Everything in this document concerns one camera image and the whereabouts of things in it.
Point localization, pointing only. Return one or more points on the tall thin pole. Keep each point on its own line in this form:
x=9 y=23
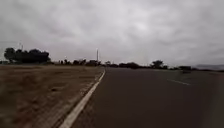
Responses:
x=97 y=56

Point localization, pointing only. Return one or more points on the clump of dark trees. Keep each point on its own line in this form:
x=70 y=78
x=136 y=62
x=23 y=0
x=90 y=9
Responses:
x=30 y=56

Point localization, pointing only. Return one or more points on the grey asphalt road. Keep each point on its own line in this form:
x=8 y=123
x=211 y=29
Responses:
x=143 y=100

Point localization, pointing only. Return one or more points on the distant row of trees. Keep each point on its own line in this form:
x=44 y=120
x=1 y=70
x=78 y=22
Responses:
x=130 y=65

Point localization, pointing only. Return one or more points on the dry brown grass ground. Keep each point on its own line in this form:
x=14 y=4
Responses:
x=36 y=90

